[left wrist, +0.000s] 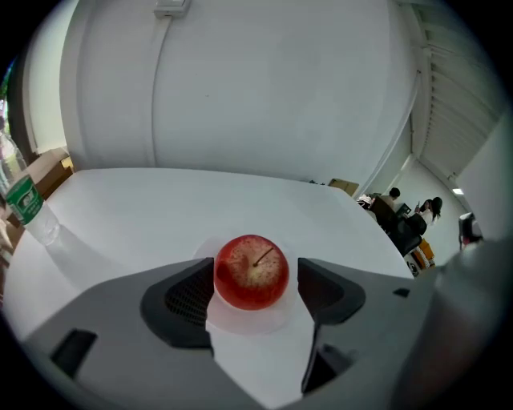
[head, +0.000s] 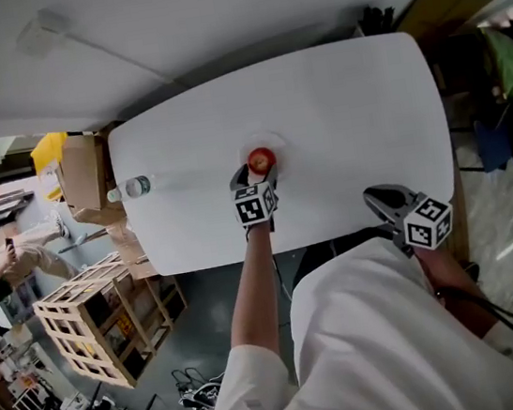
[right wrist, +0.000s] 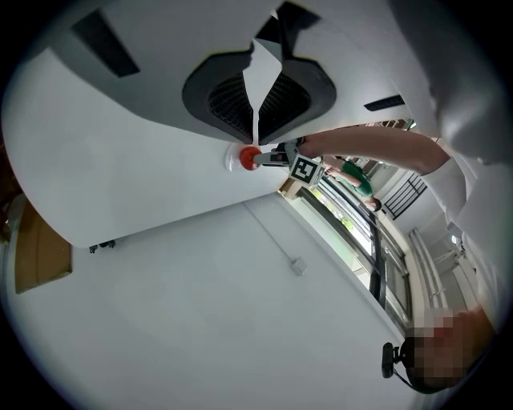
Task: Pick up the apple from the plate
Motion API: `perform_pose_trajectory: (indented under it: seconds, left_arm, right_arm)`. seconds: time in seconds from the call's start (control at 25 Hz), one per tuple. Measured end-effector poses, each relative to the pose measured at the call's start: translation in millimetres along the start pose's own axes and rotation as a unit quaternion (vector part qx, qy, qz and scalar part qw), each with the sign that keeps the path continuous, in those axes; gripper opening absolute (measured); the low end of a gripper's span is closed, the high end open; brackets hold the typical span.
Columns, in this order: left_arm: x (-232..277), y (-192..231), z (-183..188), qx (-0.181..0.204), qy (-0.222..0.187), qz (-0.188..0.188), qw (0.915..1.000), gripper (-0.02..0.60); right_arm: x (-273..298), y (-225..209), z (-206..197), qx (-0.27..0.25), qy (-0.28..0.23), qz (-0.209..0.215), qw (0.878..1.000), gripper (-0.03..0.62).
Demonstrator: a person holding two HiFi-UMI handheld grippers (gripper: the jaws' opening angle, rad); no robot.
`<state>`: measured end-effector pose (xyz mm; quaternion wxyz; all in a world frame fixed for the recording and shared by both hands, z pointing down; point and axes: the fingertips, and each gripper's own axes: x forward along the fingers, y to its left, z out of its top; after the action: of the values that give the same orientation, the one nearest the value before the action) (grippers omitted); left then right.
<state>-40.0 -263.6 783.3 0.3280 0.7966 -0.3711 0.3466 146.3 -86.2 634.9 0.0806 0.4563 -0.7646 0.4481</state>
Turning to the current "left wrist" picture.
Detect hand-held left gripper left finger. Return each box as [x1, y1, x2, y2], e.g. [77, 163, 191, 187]
[19, 256, 266, 410]

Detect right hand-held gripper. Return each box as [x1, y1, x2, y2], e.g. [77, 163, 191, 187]
[386, 211, 513, 410]

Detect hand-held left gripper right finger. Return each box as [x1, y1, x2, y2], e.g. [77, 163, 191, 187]
[278, 256, 442, 410]

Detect white plate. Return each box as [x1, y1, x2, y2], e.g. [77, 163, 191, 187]
[192, 235, 302, 336]

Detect red round object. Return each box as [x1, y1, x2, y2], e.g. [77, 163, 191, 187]
[213, 234, 290, 312]

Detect yellow carton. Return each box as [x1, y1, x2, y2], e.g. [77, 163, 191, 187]
[415, 239, 437, 270]

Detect black office chair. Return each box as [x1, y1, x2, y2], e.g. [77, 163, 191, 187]
[370, 195, 428, 257]

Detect flat brown cardboard box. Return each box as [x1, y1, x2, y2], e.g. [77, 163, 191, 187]
[328, 178, 360, 198]

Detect clear water bottle green label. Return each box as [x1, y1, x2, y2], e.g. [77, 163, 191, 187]
[0, 131, 62, 247]

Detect white wall junction box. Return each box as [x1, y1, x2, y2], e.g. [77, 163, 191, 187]
[153, 0, 192, 19]

